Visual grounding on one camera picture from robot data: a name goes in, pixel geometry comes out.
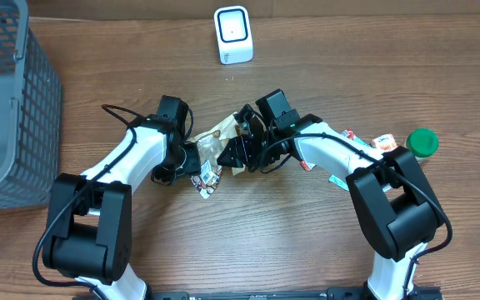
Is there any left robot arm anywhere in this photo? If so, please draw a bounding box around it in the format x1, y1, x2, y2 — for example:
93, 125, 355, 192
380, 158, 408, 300
32, 96, 201, 299

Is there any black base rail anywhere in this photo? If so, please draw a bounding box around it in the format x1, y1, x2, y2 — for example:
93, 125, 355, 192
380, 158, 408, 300
72, 286, 443, 300

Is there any teal snack packet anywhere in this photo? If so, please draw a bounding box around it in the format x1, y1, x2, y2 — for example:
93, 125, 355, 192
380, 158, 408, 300
328, 128, 368, 191

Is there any grey plastic mesh basket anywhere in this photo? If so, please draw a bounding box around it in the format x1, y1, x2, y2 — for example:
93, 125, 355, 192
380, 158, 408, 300
0, 0, 63, 209

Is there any beige brown snack bag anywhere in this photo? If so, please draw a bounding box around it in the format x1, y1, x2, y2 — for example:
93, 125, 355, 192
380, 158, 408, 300
188, 112, 240, 199

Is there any green lid small jar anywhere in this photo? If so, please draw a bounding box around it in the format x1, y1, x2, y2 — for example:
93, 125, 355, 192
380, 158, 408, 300
404, 128, 439, 163

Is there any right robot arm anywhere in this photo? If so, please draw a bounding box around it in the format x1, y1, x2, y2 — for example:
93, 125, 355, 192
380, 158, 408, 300
217, 89, 451, 299

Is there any red stick snack packet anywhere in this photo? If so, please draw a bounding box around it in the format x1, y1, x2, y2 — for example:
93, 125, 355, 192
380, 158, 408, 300
299, 127, 358, 173

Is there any orange small snack packet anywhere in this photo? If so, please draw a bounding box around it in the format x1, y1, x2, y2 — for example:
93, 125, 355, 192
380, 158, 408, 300
371, 133, 398, 152

